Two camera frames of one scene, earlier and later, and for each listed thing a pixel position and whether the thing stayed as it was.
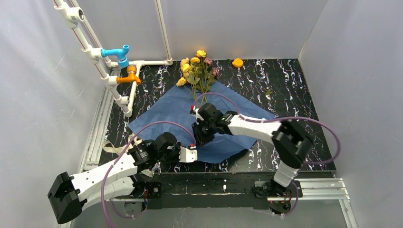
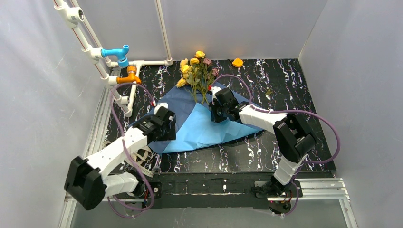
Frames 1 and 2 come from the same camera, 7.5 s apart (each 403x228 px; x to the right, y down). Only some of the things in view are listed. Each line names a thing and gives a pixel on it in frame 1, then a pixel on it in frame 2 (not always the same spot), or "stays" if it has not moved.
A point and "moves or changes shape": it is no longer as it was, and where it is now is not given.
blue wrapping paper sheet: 177,116 moves or changes shape
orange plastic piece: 237,62 stays
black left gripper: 176,153 → 168,126
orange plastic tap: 131,70 stays
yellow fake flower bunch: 193,72 stays
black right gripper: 202,133 → 217,111
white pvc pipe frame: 74,17 stays
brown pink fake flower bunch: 209,74 stays
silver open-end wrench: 157,167 stays
